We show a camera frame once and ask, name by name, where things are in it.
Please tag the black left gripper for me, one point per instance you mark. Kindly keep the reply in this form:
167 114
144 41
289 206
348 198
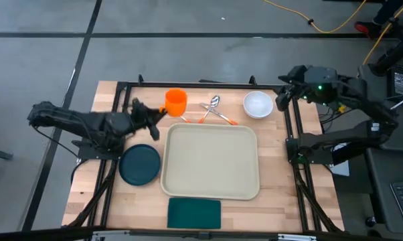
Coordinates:
138 115

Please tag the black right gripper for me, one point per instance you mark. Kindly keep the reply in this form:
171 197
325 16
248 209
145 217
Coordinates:
300 88

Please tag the orange plastic cup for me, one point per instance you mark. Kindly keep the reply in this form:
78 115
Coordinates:
175 102

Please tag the white ribbed bowl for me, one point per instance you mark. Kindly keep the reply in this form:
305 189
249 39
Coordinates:
258 104

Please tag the dark blue round plate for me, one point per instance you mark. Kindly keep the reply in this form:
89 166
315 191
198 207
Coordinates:
139 165

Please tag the beige plastic tray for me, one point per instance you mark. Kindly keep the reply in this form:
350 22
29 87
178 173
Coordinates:
210 160

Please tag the dark green cloth napkin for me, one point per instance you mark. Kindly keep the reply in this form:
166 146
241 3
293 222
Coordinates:
194 213

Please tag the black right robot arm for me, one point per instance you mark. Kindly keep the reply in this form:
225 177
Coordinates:
355 100

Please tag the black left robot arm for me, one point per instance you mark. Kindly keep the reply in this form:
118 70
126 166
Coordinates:
87 122

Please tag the grey side table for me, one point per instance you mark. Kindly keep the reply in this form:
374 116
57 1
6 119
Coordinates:
372 80

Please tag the white paper sheet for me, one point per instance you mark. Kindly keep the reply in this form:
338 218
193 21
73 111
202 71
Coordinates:
342 167

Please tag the person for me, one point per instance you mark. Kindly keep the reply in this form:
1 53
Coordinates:
363 28

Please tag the black power adapter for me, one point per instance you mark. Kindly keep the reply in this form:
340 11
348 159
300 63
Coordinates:
400 83

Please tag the black chair base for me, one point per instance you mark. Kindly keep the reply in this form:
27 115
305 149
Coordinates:
395 53

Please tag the black desk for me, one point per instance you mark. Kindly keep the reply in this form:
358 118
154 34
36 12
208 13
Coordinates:
382 187

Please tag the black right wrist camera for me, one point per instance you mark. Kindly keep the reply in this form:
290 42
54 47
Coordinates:
297 72

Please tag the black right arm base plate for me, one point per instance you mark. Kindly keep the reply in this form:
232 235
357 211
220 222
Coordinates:
293 147

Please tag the black metal table frame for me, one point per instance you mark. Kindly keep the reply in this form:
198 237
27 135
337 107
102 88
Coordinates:
205 84

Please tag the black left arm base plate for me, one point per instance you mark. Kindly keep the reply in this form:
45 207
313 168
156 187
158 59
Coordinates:
87 154

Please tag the silver camera mount bar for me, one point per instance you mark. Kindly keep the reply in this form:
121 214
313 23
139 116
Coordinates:
288 237

